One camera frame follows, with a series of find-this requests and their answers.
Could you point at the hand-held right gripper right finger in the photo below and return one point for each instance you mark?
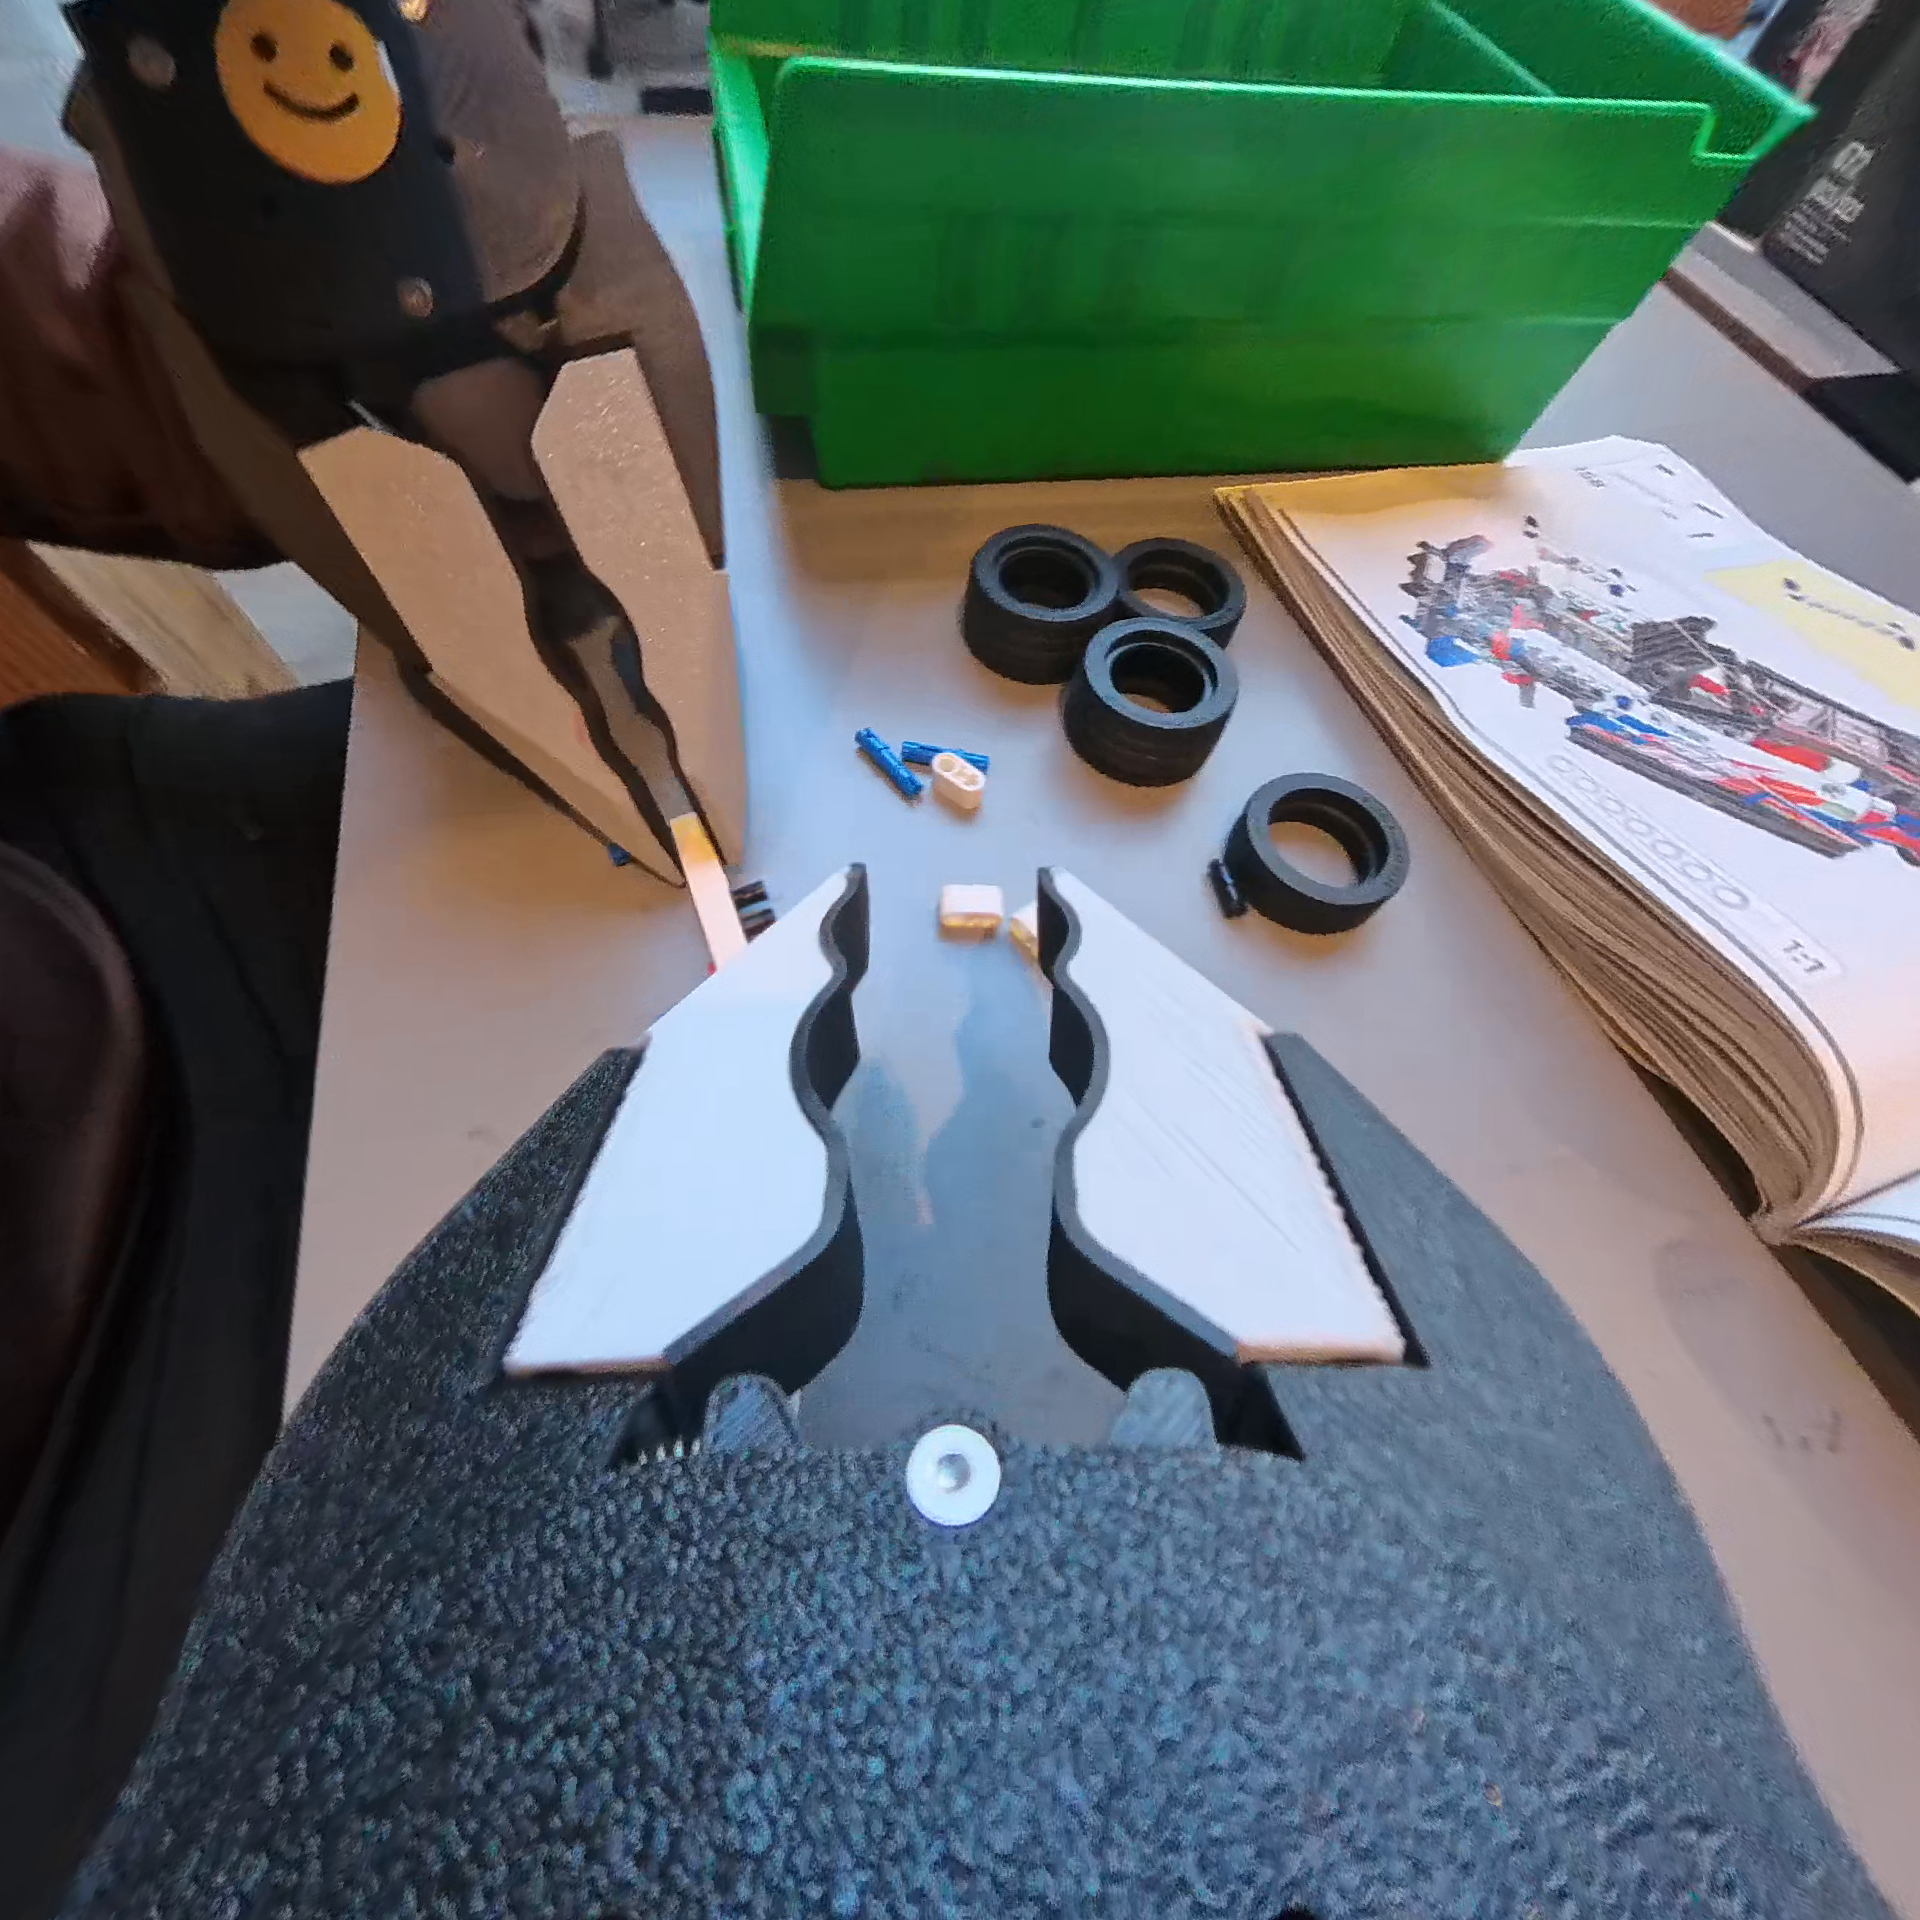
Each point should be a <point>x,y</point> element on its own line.
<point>1201,1184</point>

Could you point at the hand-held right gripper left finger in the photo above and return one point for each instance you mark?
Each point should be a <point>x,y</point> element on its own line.
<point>704,1184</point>

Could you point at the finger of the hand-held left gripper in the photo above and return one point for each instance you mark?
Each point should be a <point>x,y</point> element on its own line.
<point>644,523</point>
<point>450,600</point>

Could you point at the white toy beam with pins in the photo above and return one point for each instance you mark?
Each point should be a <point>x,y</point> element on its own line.
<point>708,891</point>

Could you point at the white toy axle connector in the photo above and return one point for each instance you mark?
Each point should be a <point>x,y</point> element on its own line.
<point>961,783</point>

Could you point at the person's left forearm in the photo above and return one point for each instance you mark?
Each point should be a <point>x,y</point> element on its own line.
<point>106,375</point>

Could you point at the grey desk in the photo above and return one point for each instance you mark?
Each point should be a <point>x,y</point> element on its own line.
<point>1348,1049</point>

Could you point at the person's left hand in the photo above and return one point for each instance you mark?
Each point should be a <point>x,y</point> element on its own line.
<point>480,435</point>

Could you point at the black rubber toy tire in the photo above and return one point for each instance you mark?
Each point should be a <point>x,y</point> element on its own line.
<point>1275,884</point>
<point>1096,735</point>
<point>1224,592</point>
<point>991,628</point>

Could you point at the long white toy beam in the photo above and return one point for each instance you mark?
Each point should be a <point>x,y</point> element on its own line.
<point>1024,931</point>

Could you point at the short white toy beam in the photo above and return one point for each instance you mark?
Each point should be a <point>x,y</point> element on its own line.
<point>969,909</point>

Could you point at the person's black trousers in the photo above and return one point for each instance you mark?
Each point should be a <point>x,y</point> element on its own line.
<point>225,900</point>

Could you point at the green plastic box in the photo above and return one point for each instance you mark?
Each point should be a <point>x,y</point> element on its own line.
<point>1201,269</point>

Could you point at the person's brown shirt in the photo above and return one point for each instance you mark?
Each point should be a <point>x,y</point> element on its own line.
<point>60,1171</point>

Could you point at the open instruction booklet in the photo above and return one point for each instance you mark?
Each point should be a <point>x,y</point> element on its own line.
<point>1650,674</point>

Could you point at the black printed box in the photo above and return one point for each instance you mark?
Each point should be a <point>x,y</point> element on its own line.
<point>1846,180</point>

